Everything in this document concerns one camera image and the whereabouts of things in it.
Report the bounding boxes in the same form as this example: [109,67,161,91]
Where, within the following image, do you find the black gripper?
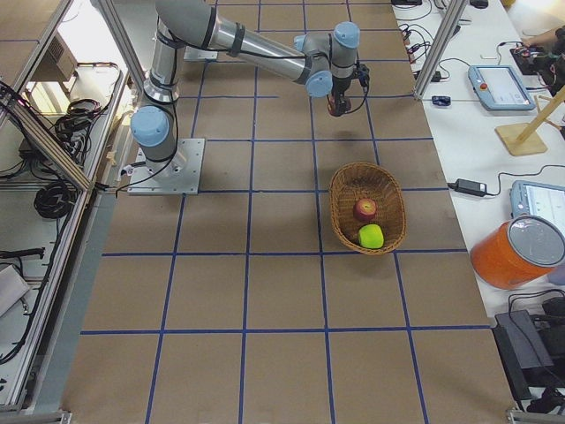
[329,64,370,116]

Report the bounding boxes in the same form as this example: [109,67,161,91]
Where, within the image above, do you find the green apple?
[358,223,385,249]

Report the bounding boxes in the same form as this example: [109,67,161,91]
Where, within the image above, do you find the dark red apple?
[327,95,340,117]

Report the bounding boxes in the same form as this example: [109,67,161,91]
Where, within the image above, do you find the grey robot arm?
[131,1,370,180]

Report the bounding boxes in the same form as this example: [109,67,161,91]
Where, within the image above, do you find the wicker basket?
[329,162,406,255]

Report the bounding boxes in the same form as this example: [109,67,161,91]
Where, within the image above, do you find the black power adapter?
[448,178,487,197]

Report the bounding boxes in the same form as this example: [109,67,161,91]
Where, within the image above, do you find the upper teach pendant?
[467,65,535,111]

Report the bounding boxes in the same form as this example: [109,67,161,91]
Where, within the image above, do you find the teach pendant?
[509,180,564,225]
[467,65,535,111]

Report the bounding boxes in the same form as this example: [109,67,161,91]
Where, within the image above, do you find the wooden stand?
[495,87,565,156]

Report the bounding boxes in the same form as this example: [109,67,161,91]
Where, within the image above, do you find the lower teach pendant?
[509,180,564,225]

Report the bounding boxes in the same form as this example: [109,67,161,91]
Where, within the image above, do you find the orange bucket with lid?
[471,215,564,290]

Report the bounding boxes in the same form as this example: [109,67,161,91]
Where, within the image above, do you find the black laptop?
[492,310,557,401]

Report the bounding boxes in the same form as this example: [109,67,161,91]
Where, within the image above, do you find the aluminium frame post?
[413,0,468,100]

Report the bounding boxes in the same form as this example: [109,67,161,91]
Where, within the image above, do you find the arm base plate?
[127,138,206,195]
[184,47,218,63]

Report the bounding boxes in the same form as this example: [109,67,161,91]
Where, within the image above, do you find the coiled black cables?
[34,181,74,221]

